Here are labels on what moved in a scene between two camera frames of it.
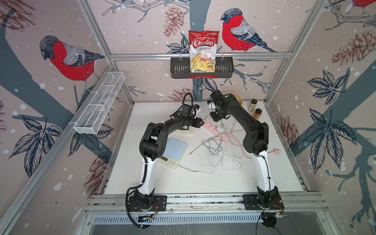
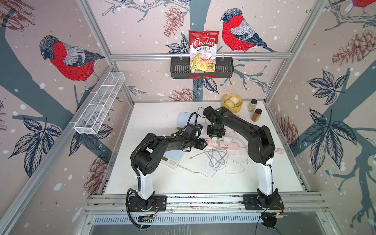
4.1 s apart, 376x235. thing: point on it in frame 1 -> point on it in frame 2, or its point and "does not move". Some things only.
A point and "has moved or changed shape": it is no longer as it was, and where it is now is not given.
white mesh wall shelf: (98, 104) does not move
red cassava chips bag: (202, 51) does not move
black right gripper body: (216, 115) -> (214, 132)
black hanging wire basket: (180, 68) does not move
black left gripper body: (193, 122) -> (198, 144)
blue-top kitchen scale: (190, 130) has moved or changed shape
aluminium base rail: (118, 203) does not move
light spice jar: (252, 105) does not move
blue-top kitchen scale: (174, 153) does not move
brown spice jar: (257, 114) does not move
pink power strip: (224, 137) has moved or changed shape
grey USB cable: (209, 145) has moved or changed shape
